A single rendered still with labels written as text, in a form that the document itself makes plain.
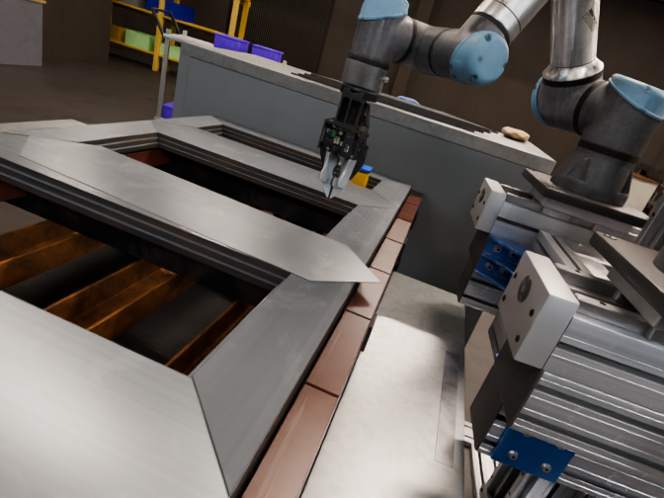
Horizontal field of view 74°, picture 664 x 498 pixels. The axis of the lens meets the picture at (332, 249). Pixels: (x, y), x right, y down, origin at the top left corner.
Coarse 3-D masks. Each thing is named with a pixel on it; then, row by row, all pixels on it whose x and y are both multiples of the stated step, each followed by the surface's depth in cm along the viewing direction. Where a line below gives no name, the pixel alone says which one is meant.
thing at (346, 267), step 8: (344, 248) 79; (336, 256) 75; (344, 256) 76; (352, 256) 77; (328, 264) 71; (336, 264) 72; (344, 264) 73; (352, 264) 74; (360, 264) 75; (320, 272) 68; (328, 272) 68; (336, 272) 69; (344, 272) 70; (352, 272) 71; (360, 272) 72; (312, 280) 65; (320, 280) 65; (328, 280) 66; (336, 280) 67; (344, 280) 68; (352, 280) 68
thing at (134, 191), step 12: (132, 180) 80; (144, 180) 82; (156, 180) 84; (168, 180) 85; (180, 180) 87; (108, 192) 73; (120, 192) 74; (132, 192) 75; (144, 192) 77; (156, 192) 78; (168, 192) 80; (132, 204) 71
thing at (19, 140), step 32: (224, 128) 145; (0, 160) 74; (224, 160) 111; (320, 160) 139; (32, 192) 72; (64, 192) 71; (96, 192) 72; (288, 192) 108; (320, 192) 107; (128, 224) 69; (160, 224) 69; (192, 256) 67; (224, 256) 67; (352, 288) 67
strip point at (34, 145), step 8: (32, 136) 86; (32, 144) 82; (40, 144) 83; (48, 144) 85; (56, 144) 86; (64, 144) 87; (72, 144) 88; (80, 144) 89; (88, 144) 91; (24, 152) 78; (32, 152) 79; (40, 152) 80
